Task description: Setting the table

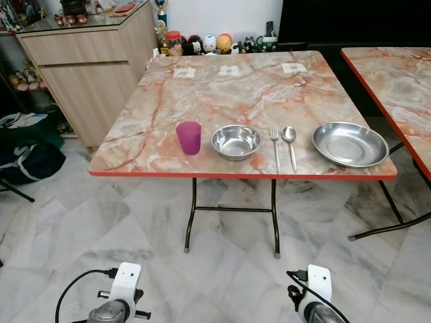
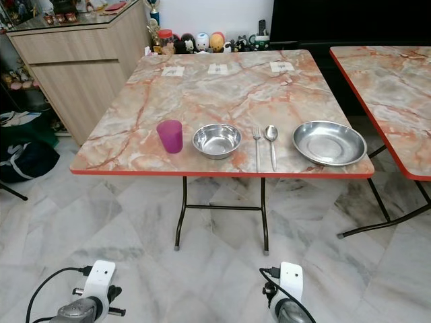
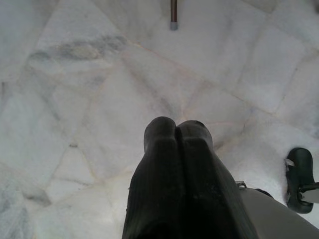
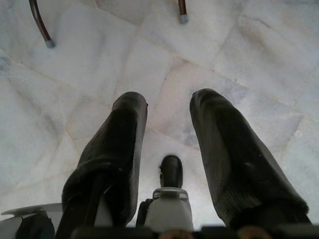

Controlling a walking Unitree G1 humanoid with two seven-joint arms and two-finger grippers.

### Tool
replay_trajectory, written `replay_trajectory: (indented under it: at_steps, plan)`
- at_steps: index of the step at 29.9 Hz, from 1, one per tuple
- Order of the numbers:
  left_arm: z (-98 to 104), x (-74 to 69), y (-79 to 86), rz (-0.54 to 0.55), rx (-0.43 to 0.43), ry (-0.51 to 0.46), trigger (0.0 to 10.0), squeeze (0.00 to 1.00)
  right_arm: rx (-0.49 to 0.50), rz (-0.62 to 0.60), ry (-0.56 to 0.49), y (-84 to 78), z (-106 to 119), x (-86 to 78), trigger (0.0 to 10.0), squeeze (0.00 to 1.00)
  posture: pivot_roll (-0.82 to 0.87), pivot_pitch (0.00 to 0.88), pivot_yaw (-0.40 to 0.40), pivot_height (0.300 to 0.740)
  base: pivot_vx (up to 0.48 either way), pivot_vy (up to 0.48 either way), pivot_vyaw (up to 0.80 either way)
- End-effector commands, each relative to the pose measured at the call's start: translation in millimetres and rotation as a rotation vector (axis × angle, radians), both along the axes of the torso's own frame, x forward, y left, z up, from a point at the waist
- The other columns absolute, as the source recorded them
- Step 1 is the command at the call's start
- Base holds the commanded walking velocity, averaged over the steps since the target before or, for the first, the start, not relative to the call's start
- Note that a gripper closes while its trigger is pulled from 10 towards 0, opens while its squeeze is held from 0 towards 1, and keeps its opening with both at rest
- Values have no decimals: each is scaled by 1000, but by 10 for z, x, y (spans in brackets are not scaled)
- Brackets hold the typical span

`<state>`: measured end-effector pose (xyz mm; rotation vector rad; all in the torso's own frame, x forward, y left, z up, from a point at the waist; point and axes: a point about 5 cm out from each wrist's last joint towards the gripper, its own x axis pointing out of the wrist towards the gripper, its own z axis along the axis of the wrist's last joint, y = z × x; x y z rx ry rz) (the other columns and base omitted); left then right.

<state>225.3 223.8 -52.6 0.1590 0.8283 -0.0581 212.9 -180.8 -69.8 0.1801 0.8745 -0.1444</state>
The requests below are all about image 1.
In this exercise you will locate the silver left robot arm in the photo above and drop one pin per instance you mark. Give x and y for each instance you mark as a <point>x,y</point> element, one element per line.
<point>110,313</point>

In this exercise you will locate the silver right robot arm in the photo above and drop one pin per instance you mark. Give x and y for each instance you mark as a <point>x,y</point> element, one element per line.
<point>323,315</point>

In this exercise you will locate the wide steel plate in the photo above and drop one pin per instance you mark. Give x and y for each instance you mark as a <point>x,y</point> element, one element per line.
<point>350,145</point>

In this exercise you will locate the marble-print folding table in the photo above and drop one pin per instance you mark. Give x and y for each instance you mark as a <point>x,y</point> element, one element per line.
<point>242,97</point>
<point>397,81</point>

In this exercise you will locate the steel spoon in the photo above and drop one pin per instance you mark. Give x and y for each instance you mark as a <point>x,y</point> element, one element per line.
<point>289,134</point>

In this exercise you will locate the steel fork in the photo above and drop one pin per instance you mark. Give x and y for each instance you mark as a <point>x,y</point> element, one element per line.
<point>275,151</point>

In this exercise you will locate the black television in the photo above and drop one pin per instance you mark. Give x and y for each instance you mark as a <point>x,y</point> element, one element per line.
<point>350,20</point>

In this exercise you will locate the white paper label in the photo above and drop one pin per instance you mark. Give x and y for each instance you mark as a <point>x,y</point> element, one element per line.
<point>229,70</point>
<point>184,72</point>
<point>293,68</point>

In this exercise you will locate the small steel bowl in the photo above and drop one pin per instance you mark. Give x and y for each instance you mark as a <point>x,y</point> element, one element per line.
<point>236,142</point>

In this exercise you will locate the dark green mug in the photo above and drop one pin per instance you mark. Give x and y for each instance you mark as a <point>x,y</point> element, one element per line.
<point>268,44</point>

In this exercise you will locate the black remote control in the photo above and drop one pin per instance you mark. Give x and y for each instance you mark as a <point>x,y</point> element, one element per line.
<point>269,28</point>

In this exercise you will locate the yellow round figurine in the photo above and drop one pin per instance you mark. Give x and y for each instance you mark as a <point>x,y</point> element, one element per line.
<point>224,44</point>

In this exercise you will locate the purple plastic cup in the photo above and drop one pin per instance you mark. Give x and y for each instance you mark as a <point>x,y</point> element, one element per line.
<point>188,139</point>

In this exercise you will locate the white round figurine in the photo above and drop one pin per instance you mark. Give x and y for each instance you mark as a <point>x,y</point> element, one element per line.
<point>210,44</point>

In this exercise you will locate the black plush toy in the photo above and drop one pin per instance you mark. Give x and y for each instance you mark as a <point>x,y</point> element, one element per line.
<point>194,46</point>

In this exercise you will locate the jar with red lid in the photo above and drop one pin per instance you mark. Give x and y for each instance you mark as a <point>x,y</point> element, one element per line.
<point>173,42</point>

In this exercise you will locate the small trophy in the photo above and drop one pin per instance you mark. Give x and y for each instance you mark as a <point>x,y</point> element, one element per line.
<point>161,10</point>

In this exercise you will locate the flat red item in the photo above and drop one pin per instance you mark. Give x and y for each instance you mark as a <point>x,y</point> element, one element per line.
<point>124,8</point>

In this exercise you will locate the wooden cabinet with glass top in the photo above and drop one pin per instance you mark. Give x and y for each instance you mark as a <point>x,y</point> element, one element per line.
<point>94,74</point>

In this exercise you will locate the green bag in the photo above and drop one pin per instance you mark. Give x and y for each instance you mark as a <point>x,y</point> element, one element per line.
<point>34,131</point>

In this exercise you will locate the black bag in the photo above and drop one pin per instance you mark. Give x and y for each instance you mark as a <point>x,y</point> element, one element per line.
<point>30,163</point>

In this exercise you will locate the black stand leg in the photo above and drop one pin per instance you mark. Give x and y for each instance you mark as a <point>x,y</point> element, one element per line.
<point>17,192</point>

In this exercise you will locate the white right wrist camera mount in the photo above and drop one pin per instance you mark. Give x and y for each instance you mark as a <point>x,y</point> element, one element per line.
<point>319,281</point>

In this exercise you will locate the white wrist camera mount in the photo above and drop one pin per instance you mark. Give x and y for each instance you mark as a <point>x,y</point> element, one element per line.
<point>319,281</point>
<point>126,281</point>

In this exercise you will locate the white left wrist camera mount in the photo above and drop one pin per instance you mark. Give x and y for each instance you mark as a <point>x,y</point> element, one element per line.
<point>126,281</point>

